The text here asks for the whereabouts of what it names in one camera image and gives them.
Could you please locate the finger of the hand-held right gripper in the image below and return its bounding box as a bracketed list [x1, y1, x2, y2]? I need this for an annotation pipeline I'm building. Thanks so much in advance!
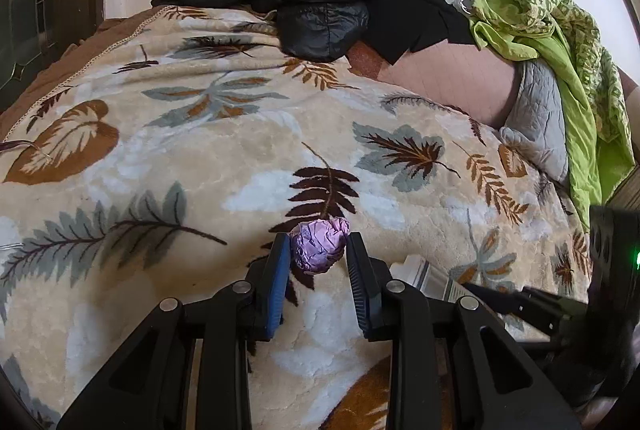
[460, 282, 591, 341]

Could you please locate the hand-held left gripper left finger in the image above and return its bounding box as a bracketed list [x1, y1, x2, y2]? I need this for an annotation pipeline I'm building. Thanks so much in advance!
[57, 232, 292, 430]

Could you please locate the black cloth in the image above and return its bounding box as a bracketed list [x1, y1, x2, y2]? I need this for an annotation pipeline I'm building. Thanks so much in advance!
[350, 0, 476, 65]

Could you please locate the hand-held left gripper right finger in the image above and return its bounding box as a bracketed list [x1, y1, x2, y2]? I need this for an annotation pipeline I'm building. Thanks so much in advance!
[345, 231, 581, 430]

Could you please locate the leaf print blanket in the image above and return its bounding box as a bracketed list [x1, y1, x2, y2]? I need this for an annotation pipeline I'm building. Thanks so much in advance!
[0, 4, 596, 430]

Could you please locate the pink bed sheet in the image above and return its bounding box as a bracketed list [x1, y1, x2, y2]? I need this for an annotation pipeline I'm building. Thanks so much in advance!
[347, 34, 523, 131]

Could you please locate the wooden glass door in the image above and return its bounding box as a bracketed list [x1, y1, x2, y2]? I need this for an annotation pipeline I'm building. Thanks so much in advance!
[0, 0, 108, 111]

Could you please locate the purple foil wrapper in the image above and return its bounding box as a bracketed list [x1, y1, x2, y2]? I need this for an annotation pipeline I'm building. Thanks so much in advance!
[291, 217, 351, 274]

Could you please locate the grey quilted pillow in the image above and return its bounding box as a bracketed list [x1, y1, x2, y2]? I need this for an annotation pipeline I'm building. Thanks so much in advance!
[497, 58, 571, 183]

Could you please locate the white medicine box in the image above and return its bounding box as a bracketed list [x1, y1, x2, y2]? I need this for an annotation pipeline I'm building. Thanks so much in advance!
[389, 254, 483, 308]

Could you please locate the green patterned quilt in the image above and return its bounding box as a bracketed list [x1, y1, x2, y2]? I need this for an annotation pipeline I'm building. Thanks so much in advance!
[467, 0, 636, 235]

